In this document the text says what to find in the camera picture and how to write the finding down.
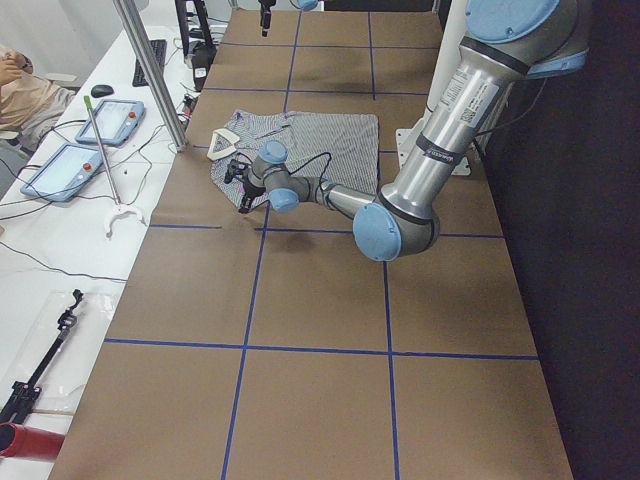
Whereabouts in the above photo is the black keyboard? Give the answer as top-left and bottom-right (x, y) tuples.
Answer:
(131, 39), (168, 87)

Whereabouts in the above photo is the blue white striped polo shirt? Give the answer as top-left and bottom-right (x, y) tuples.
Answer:
(210, 109), (379, 206)

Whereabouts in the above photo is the aluminium frame post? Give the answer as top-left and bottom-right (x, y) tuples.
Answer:
(113, 0), (187, 152)

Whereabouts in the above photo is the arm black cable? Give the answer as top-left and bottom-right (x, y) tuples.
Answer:
(234, 152), (334, 189)

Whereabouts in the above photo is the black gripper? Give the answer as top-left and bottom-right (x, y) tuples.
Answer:
(239, 177), (264, 214)
(259, 0), (273, 37)

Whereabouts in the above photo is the blue teach pendant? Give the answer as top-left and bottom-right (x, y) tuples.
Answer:
(92, 99), (145, 147)
(20, 143), (102, 202)

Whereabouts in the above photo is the black computer mouse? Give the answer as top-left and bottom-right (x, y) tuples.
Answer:
(90, 84), (114, 98)

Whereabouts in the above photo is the lower blue teach pendant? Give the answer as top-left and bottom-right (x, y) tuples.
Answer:
(20, 143), (102, 202)

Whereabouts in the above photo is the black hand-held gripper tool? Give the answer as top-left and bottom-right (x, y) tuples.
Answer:
(0, 288), (85, 424)

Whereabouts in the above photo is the red cylinder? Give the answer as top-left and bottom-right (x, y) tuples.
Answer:
(1, 422), (65, 461)

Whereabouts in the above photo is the silver reacher grabber stick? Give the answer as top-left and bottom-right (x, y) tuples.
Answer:
(83, 95), (146, 239)

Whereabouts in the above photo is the black power adapter box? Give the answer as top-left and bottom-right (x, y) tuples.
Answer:
(190, 43), (217, 92)

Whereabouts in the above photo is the seated person in beige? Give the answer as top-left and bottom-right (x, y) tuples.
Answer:
(1, 45), (75, 152)

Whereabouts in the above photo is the upper blue teach pendant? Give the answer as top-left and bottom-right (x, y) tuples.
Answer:
(92, 99), (145, 147)

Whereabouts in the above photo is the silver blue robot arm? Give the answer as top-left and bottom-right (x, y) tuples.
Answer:
(259, 0), (319, 37)
(239, 1), (592, 261)

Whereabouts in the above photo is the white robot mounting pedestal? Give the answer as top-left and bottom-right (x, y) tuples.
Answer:
(395, 0), (474, 177)

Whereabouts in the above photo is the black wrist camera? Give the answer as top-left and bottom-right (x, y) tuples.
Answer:
(224, 159), (251, 184)

